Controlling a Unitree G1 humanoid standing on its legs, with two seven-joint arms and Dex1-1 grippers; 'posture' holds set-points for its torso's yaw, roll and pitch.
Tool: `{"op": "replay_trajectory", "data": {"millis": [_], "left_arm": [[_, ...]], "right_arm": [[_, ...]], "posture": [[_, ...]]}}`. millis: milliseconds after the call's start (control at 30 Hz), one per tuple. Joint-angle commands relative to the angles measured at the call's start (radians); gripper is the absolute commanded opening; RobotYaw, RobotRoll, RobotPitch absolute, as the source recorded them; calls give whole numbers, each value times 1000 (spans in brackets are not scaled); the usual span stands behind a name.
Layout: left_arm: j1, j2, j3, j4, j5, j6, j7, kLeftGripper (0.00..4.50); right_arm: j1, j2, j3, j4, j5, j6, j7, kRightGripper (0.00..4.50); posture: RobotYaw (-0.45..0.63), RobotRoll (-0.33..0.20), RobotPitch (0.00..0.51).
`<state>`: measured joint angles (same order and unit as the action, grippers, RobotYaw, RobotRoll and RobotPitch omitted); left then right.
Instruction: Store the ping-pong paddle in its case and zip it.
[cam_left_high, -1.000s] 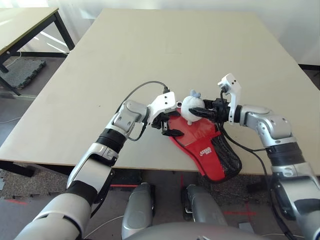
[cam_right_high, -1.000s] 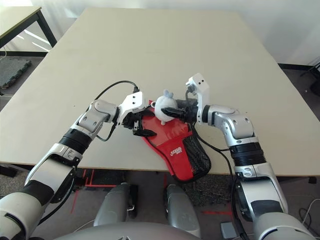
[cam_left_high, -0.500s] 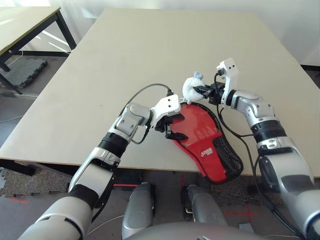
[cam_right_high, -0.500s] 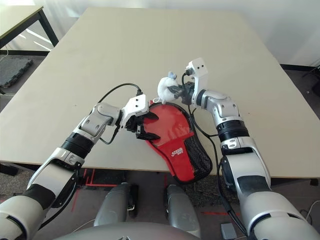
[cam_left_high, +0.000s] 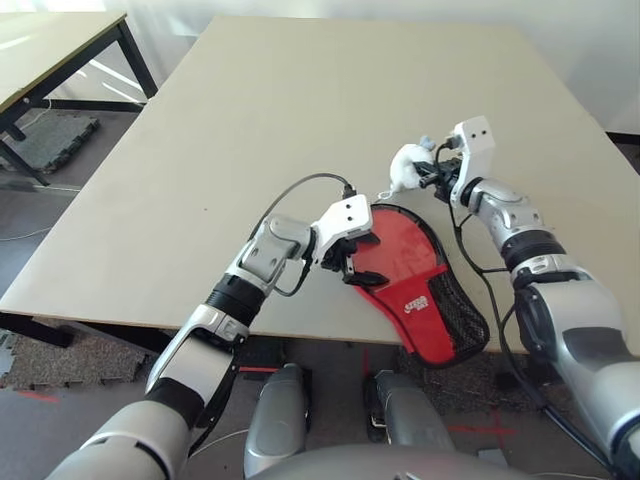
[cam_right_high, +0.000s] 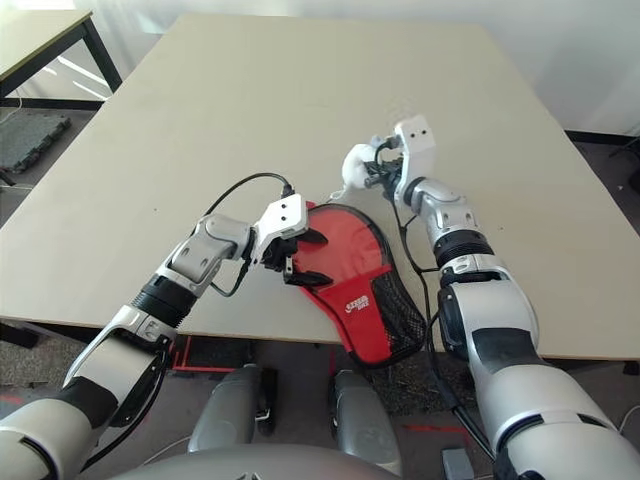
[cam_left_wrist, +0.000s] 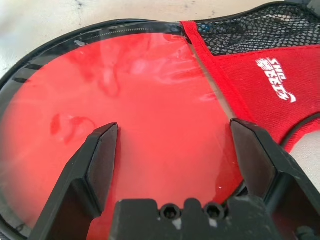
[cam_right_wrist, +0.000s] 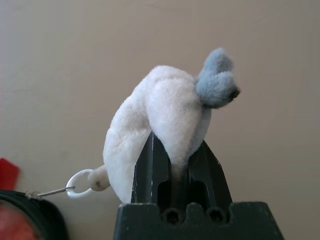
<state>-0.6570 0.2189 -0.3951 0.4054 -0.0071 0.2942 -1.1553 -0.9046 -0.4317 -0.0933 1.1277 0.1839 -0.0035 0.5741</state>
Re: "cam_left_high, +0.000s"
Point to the silver robot left leg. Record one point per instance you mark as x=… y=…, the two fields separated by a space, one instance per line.
x=277 y=420

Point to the red ping-pong paddle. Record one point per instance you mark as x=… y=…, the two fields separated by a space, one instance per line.
x=400 y=245

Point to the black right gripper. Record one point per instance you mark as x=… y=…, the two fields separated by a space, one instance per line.
x=446 y=175

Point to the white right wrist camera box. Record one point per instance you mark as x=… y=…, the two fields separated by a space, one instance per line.
x=475 y=145

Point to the silver robot torso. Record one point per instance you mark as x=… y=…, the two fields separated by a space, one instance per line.
x=400 y=465

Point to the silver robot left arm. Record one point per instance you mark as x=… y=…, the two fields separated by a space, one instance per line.
x=220 y=330

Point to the black foam floor mat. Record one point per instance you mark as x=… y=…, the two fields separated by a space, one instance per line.
x=60 y=145

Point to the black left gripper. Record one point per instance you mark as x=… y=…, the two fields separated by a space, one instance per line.
x=339 y=255

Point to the grey floor plate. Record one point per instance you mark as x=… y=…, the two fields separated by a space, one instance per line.
x=491 y=456

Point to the red black mesh paddle case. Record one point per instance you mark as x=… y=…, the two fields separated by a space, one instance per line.
x=420 y=325

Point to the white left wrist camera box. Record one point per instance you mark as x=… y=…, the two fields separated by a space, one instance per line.
x=347 y=220

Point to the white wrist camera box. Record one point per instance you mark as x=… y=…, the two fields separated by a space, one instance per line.
x=475 y=145
x=347 y=220

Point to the black table base foot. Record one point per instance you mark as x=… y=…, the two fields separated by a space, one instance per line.
x=35 y=330
x=507 y=381

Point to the speckled brown floor mat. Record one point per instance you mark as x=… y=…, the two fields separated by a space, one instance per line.
x=75 y=360

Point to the beige side table black legs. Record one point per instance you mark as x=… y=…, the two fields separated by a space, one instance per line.
x=50 y=55

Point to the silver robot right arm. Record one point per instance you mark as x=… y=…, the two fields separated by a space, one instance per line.
x=575 y=320

